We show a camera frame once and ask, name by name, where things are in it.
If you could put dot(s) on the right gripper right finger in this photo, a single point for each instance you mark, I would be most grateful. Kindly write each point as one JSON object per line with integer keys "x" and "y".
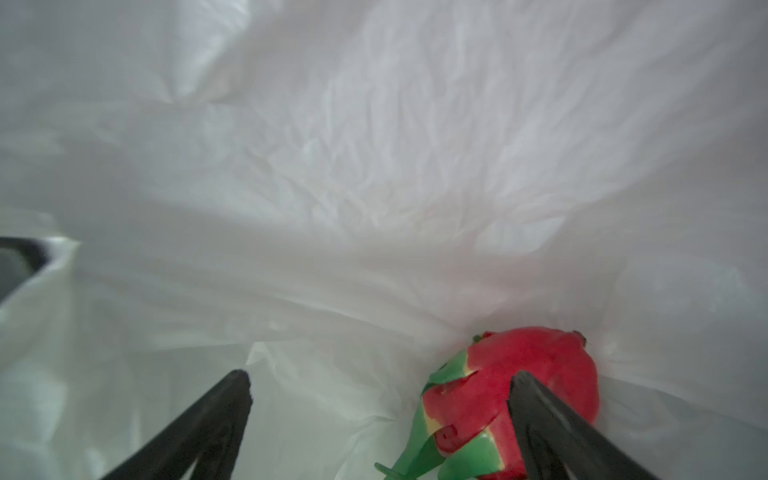
{"x": 556, "y": 443}

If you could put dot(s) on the red dragon fruit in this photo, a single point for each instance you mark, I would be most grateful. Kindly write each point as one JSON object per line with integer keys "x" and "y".
{"x": 462, "y": 427}

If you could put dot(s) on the white plastic bag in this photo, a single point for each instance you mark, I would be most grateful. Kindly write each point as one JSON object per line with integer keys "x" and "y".
{"x": 335, "y": 196}

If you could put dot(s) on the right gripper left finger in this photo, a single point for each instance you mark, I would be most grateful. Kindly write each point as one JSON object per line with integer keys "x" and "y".
{"x": 203, "y": 441}

